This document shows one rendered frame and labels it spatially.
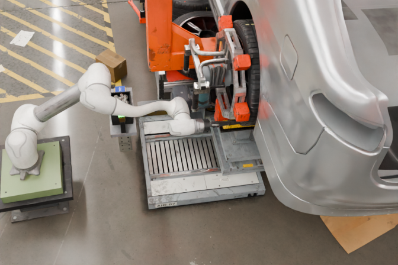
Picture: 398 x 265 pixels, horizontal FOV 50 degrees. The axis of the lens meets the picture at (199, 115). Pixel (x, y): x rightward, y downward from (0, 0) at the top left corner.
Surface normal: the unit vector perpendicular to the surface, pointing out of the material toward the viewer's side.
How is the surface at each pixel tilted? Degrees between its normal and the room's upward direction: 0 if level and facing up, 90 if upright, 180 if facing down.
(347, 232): 2
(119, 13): 0
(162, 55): 90
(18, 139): 9
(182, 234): 0
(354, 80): 21
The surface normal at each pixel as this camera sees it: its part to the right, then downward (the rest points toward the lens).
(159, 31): 0.18, 0.75
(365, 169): -0.14, 0.72
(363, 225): 0.04, -0.65
